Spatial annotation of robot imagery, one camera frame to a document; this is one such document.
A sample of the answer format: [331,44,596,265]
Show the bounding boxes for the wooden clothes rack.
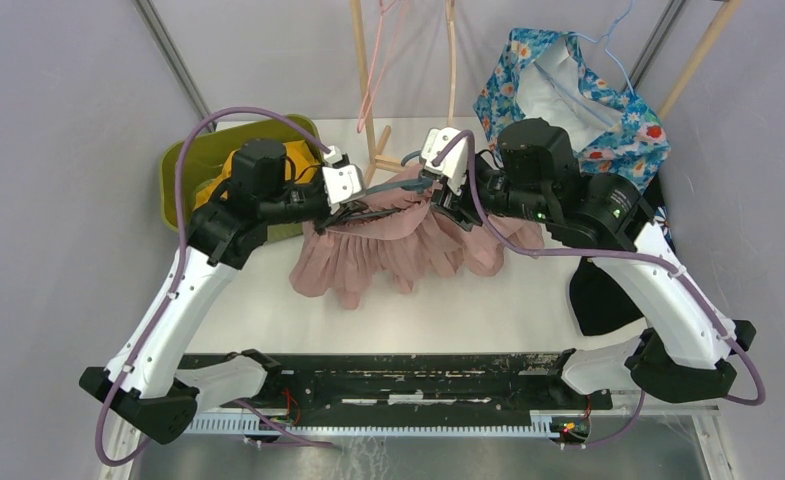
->
[349,1,742,182]

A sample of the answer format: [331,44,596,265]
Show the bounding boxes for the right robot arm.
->
[421,118,756,408]

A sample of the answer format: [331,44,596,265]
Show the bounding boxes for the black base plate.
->
[186,352,614,429]

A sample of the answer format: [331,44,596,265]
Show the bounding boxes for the wooden hanger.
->
[444,0,457,126]

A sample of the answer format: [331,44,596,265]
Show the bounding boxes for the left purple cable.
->
[93,107,338,468]

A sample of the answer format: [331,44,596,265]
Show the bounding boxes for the purple cable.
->
[430,129,767,449]
[93,107,338,468]

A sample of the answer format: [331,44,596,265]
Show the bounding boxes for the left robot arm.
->
[79,139,364,445]

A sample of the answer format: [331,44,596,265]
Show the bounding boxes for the blue floral garment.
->
[473,28,670,191]

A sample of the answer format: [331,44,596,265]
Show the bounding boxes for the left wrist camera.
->
[321,146,367,214]

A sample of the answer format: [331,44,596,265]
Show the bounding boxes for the green plastic basket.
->
[160,115,320,241]

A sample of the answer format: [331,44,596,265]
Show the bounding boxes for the black garment with flower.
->
[567,173,678,338]

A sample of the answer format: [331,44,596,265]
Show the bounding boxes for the grey hook hanger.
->
[365,151,436,198]

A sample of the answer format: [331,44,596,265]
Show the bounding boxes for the yellow skirt grey lining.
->
[195,139,321,209]

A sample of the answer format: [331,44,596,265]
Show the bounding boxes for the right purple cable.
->
[430,129,767,449]

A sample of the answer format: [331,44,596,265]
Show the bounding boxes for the pink garment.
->
[288,162,547,311]

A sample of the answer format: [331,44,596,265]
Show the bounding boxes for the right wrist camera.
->
[420,127,474,196]

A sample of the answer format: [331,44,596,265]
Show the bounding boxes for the pink wire hanger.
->
[356,1,410,133]

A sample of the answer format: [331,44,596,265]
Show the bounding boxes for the blue wire hanger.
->
[517,1,644,145]

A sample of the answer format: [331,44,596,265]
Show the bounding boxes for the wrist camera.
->
[420,127,474,196]
[321,146,367,214]

